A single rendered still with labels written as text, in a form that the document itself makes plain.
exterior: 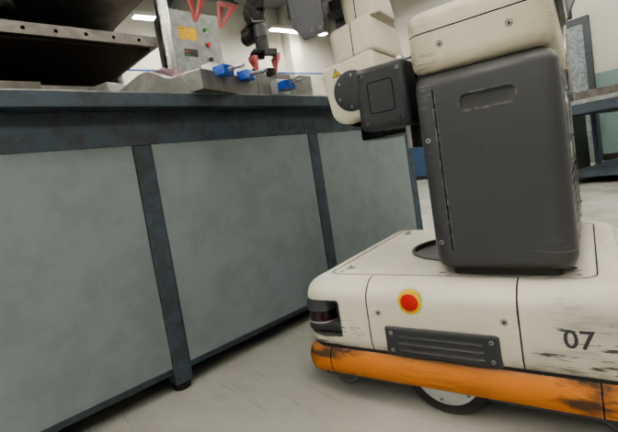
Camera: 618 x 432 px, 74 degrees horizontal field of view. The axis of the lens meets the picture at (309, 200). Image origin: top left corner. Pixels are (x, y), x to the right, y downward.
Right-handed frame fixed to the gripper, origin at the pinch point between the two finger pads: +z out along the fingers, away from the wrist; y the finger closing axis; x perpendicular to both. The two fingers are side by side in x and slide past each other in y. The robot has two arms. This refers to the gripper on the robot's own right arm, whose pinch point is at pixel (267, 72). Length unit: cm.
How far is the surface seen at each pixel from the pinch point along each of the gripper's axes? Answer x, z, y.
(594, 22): -189, -105, -604
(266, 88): 31.7, 14.8, 14.8
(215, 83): 49, 17, 37
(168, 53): -40, -23, 31
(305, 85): 25.8, 13.3, -3.5
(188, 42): -58, -35, 17
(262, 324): 37, 91, 33
